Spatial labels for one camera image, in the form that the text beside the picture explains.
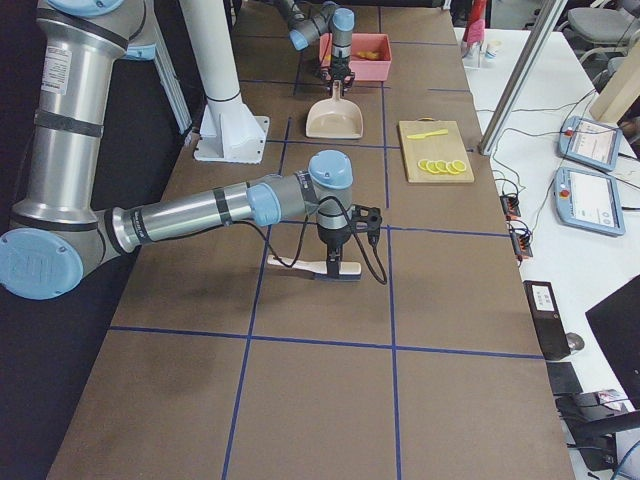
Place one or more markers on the yellow toy corn cob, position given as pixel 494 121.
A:
pixel 369 55

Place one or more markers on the pink plastic bin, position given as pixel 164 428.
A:
pixel 370 71

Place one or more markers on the far teach pendant tablet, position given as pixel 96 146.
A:
pixel 590 143

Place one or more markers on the white hand brush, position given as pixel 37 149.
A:
pixel 349 271

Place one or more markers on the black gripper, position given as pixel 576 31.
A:
pixel 338 65
pixel 333 236

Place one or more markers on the black laptop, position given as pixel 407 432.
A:
pixel 615 324

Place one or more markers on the near teach pendant tablet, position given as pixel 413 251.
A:
pixel 589 201

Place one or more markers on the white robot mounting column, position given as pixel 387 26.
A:
pixel 229 132

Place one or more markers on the black box device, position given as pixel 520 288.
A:
pixel 546 319

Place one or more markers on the paper cup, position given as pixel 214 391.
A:
pixel 492 49

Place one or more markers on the aluminium frame post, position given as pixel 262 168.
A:
pixel 543 26

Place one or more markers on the orange connector module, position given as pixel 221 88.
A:
pixel 510 206
pixel 521 243

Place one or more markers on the teach pendant tablet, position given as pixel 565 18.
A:
pixel 589 201
pixel 590 143

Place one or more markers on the beige plastic dustpan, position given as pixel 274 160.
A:
pixel 335 117

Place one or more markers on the yellow plastic knife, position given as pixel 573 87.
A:
pixel 419 136

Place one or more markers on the wooden cutting board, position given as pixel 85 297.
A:
pixel 447 147

